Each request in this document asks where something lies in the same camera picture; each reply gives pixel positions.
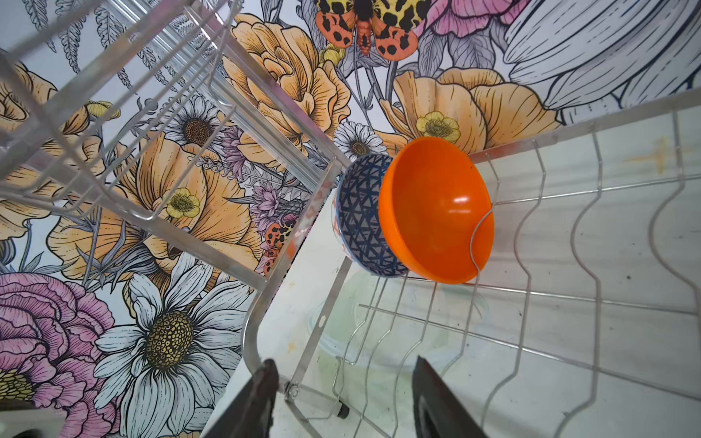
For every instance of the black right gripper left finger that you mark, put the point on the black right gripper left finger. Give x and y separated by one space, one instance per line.
250 414

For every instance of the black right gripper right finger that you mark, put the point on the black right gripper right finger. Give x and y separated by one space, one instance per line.
437 412

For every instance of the dark blue lattice bowl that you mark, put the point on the dark blue lattice bowl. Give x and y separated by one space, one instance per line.
355 217

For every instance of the chrome wire dish rack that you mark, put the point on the chrome wire dish rack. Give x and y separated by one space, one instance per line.
168 170

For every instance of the plain orange bowl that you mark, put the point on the plain orange bowl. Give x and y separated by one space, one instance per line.
435 212

